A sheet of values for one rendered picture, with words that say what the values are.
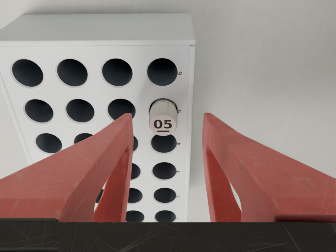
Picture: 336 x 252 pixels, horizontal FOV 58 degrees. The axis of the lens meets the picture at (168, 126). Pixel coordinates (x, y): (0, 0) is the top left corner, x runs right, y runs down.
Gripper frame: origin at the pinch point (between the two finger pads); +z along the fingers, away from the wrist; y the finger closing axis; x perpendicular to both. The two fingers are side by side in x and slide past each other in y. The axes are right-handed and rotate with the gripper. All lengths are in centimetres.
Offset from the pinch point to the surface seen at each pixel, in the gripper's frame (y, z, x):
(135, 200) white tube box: 1.9, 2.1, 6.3
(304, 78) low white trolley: -7.7, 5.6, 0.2
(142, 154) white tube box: 1.3, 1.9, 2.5
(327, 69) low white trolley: -8.7, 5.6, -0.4
